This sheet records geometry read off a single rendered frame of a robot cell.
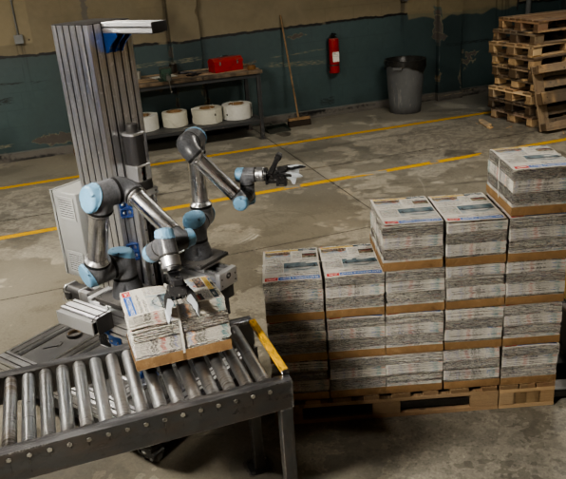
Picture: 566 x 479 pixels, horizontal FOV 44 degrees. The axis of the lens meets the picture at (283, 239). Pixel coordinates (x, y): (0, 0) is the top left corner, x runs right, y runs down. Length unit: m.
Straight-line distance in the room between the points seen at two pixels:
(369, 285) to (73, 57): 1.72
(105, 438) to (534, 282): 2.10
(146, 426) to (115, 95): 1.55
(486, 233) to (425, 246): 0.29
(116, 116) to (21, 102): 6.23
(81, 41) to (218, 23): 6.53
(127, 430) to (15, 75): 7.36
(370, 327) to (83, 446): 1.53
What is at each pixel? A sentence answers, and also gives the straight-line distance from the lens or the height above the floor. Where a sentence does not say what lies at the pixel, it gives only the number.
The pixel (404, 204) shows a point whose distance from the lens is 3.49.
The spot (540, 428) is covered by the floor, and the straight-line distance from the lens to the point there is 3.78.
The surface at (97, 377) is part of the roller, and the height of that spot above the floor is 0.80.
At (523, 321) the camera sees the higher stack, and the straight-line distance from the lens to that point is 3.62.
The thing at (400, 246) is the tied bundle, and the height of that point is 0.96.
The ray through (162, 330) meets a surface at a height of 0.98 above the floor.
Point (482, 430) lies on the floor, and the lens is 3.71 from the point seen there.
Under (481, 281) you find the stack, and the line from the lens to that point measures 3.46.
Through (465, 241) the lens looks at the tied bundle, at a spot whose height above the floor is 0.96.
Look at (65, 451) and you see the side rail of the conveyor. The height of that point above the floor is 0.75.
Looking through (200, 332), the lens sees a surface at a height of 0.93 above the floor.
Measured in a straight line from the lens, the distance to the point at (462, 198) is 3.58.
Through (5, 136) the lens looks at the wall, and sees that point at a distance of 9.62.
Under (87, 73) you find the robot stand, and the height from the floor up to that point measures 1.82.
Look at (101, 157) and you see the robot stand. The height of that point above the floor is 1.43.
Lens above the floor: 2.26
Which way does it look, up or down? 22 degrees down
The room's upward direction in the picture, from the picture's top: 4 degrees counter-clockwise
